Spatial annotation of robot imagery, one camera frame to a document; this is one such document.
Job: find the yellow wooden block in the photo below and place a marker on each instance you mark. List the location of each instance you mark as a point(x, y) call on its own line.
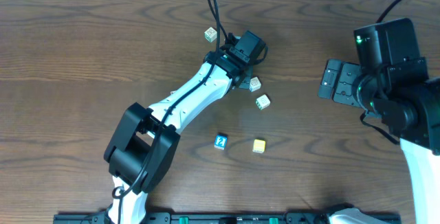
point(259, 146)

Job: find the blue number 2 block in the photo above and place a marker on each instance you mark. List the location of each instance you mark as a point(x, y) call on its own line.
point(220, 142)

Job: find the blue-edged wooden block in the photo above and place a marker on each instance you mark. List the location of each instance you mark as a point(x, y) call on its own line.
point(255, 84)

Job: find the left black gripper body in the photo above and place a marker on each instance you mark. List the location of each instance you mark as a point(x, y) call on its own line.
point(245, 82)

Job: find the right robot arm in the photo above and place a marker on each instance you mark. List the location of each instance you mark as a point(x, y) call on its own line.
point(391, 82)

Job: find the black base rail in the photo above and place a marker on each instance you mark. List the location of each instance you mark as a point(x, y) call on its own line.
point(167, 218)

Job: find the green-edged wooden block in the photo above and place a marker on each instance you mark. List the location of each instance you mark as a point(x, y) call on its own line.
point(263, 102)
point(210, 34)

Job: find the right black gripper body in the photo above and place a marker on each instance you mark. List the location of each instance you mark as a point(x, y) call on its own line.
point(341, 83)

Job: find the far green-edged wooden block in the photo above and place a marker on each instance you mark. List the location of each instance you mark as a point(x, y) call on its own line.
point(210, 34)

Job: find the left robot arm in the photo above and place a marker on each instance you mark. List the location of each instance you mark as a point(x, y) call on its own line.
point(144, 143)

